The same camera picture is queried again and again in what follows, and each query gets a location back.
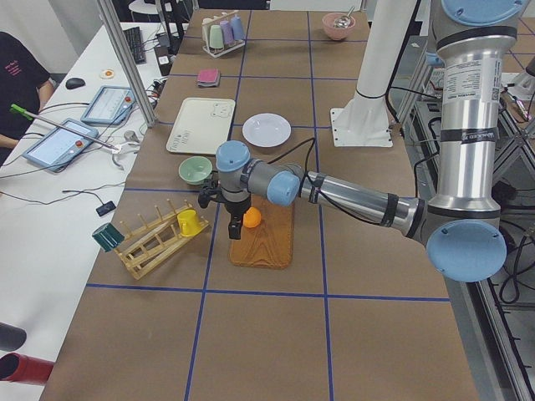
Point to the dark green cup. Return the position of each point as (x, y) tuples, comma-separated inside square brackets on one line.
[(108, 237)]

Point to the wooden cutting board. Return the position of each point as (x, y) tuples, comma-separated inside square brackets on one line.
[(270, 244)]

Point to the small black sensor device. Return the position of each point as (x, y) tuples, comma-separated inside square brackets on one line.
[(106, 208)]

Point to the white round plate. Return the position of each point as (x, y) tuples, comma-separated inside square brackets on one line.
[(266, 130)]

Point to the white cup rack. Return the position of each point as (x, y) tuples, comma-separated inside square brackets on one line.
[(205, 28)]

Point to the blue cup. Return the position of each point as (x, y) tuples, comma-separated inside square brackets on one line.
[(237, 28)]

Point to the black computer mouse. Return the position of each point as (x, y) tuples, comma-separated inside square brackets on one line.
[(74, 83)]

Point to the pink cloth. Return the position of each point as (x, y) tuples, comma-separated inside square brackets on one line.
[(208, 76)]

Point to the metal spoon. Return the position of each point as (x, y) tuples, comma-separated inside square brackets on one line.
[(345, 20)]

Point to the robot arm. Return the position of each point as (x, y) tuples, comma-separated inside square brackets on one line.
[(458, 226)]

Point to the aluminium frame post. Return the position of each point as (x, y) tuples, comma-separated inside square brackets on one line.
[(114, 30)]

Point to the pink bowl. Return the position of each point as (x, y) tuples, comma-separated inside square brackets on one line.
[(336, 33)]

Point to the yellow cup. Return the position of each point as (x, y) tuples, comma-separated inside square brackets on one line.
[(189, 223)]

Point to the orange fruit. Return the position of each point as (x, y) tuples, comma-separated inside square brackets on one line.
[(252, 218)]

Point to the wooden drying rack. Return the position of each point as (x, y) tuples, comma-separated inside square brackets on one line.
[(147, 247)]

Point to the purple cup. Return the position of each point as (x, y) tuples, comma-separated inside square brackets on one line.
[(227, 33)]

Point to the far teach pendant tablet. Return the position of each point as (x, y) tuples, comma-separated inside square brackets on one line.
[(109, 106)]

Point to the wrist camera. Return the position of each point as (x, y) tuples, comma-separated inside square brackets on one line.
[(210, 191)]

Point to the grey cloth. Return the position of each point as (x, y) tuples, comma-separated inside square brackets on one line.
[(208, 84)]

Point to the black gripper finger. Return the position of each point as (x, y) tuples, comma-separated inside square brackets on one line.
[(235, 227)]

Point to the green tipped metal rod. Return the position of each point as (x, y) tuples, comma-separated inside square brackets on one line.
[(15, 109)]

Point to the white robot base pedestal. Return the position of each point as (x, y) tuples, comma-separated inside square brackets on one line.
[(364, 122)]

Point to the near teach pendant tablet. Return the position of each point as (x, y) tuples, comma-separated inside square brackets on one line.
[(56, 149)]

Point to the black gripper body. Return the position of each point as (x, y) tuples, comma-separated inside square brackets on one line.
[(236, 208)]

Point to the person in black shirt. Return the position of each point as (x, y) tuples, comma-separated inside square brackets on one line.
[(24, 82)]

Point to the black keyboard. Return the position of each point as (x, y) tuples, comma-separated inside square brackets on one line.
[(135, 44)]

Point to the cream bear tray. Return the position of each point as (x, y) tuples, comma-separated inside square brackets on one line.
[(201, 126)]

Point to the teach pendant tablet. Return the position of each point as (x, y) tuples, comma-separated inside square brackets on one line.
[(56, 149), (109, 106)]

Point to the red cylinder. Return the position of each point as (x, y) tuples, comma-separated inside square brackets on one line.
[(20, 368)]

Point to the green bowl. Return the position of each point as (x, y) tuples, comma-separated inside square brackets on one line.
[(195, 169)]

